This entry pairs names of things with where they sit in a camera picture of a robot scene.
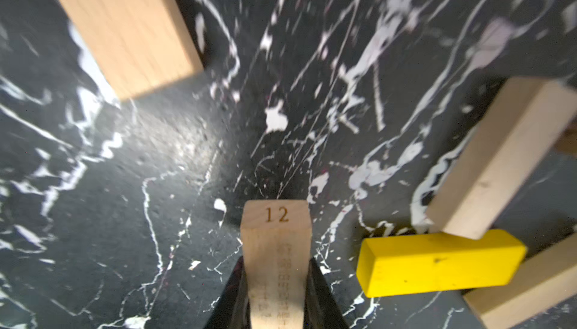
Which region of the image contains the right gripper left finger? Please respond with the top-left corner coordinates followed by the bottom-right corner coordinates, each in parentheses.
top-left (204, 256), bottom-right (250, 329)

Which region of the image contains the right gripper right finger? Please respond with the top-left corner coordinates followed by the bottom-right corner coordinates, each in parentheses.
top-left (304, 258), bottom-right (349, 329)

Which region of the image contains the wooden block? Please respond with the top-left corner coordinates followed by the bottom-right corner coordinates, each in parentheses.
top-left (240, 200), bottom-right (312, 328)
top-left (464, 234), bottom-right (576, 328)
top-left (426, 76), bottom-right (576, 240)
top-left (59, 0), bottom-right (204, 100)

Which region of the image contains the slanted yellow block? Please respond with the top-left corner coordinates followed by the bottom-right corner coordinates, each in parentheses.
top-left (356, 229), bottom-right (527, 298)

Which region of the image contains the wooden block bottom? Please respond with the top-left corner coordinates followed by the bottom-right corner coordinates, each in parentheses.
top-left (59, 0), bottom-right (204, 100)

